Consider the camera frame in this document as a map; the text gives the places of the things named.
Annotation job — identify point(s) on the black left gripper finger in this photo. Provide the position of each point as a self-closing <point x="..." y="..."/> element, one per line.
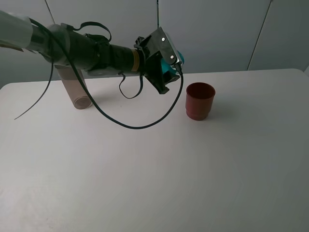
<point x="155" y="77"/>
<point x="170" y="77"/>

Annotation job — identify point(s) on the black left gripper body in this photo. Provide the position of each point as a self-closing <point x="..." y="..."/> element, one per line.
<point x="155" y="62"/>

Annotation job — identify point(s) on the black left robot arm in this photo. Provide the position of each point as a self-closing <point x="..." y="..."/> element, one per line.
<point x="63" y="45"/>

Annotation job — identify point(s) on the red plastic cup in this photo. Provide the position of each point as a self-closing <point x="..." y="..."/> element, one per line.
<point x="199" y="99"/>

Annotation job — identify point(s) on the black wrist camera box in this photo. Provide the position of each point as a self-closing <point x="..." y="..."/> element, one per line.
<point x="159" y="42"/>

